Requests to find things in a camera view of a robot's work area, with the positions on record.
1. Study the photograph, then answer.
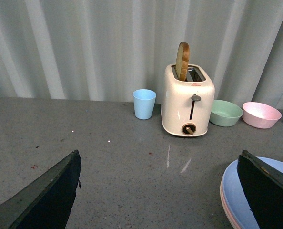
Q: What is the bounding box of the pink plate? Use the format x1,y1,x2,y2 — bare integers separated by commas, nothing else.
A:
220,181,241,229

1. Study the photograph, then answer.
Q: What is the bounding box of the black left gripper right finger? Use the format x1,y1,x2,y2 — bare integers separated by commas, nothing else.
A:
237,150,283,229

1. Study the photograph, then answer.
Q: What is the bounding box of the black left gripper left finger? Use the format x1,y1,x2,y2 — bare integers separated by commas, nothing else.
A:
0,150,81,229

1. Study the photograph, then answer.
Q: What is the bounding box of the slice of toast bread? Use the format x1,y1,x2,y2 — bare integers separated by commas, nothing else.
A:
175,42,190,82

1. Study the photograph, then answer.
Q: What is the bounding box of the cream white toaster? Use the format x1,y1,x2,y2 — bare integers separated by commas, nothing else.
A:
161,64,215,137

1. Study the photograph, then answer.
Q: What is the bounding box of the pink bowl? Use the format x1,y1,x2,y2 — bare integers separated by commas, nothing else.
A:
242,102,282,129

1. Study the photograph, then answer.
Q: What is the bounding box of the light blue plate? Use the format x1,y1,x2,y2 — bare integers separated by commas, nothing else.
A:
222,157,283,229

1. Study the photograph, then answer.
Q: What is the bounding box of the light blue plastic cup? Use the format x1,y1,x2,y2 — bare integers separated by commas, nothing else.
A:
132,89,156,120

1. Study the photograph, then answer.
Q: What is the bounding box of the mint green bowl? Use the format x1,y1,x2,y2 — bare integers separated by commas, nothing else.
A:
210,100,243,127

